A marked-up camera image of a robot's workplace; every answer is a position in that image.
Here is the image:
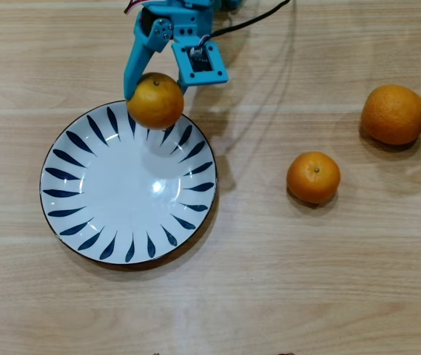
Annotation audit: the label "white plate with blue strokes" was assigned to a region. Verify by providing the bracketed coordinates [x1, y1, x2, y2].
[38, 100, 218, 266]

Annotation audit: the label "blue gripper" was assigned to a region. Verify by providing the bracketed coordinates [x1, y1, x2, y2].
[123, 5, 213, 102]

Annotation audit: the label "yellowish orange with stem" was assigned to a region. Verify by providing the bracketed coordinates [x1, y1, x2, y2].
[126, 72, 185, 130]

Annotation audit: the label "red white servo wires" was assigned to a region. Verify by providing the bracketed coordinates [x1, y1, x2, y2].
[123, 0, 143, 16]

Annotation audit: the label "black camera cable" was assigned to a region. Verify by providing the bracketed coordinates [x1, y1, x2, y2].
[206, 0, 292, 40]

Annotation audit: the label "large bumpy orange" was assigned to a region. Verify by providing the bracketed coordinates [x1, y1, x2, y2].
[360, 84, 421, 146]

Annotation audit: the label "camera board in blue mount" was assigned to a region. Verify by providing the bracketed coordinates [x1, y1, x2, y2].
[171, 35, 230, 88]

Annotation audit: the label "small deep orange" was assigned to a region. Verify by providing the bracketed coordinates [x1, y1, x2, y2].
[286, 151, 342, 205]

